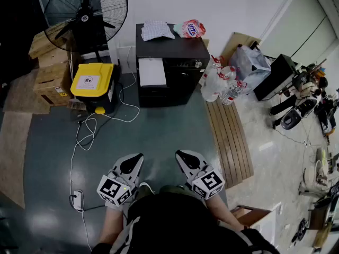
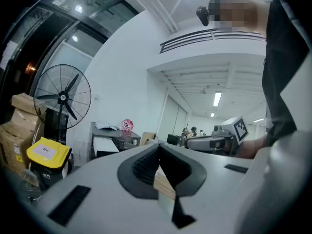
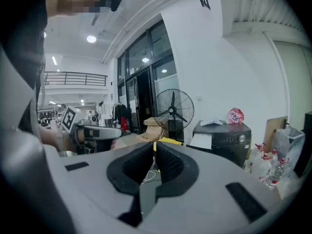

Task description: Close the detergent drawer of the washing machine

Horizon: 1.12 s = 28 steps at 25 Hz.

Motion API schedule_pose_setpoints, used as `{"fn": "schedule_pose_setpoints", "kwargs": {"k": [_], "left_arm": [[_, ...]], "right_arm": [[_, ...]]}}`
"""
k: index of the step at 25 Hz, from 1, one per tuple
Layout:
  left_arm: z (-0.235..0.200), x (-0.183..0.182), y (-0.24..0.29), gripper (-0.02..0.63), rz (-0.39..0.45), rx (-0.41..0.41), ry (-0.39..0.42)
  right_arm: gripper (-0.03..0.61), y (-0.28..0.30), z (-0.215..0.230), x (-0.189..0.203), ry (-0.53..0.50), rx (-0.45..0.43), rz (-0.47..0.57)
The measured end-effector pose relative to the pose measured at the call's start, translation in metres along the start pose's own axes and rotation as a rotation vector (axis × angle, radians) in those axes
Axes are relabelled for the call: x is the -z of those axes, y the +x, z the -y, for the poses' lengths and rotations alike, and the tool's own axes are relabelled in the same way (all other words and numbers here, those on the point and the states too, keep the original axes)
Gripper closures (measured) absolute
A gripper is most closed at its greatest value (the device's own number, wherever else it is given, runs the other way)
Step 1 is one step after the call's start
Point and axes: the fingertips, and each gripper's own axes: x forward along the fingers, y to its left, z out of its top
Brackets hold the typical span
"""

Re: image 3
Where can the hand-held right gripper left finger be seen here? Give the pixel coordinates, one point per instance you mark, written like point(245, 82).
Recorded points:
point(97, 179)

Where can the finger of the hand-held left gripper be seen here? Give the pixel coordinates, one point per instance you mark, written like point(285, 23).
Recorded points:
point(104, 132)

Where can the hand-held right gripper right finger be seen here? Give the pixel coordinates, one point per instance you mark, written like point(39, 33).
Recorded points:
point(207, 191)

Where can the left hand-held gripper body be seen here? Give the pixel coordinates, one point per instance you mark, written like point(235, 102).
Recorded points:
point(73, 117)

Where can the person's left forearm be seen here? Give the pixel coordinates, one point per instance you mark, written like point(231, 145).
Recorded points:
point(48, 136)

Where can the red detergent bag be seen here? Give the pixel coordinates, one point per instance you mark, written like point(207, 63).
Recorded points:
point(235, 116)

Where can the rack of dark clothes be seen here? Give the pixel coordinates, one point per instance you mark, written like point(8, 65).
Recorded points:
point(119, 112)

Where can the black balcony railing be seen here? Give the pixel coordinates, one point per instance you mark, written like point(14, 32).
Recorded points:
point(75, 79)

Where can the cardboard box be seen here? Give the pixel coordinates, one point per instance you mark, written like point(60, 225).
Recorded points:
point(153, 130)

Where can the black washing machine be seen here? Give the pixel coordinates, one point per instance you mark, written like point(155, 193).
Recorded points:
point(229, 140)

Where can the strip ceiling light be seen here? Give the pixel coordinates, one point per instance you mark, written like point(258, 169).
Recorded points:
point(54, 60)

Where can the black framed glass door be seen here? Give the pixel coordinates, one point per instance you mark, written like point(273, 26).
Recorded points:
point(141, 82)

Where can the black screen panel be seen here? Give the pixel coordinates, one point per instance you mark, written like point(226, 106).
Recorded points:
point(176, 130)

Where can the checked cloth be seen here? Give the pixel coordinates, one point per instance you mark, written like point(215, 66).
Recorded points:
point(210, 121)

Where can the small clear water bottle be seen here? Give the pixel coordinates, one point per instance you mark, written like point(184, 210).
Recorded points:
point(276, 174)

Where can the round ceiling light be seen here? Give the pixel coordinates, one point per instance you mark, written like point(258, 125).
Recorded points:
point(91, 39)

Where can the wooden board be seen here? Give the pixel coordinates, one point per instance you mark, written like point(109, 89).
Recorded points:
point(273, 128)

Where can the translucent plastic bag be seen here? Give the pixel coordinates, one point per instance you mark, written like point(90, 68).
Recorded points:
point(290, 142)

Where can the black pedestal fan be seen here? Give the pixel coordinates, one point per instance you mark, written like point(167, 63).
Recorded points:
point(174, 110)

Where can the black head camera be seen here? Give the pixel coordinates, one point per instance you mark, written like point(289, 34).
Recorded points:
point(116, 1)

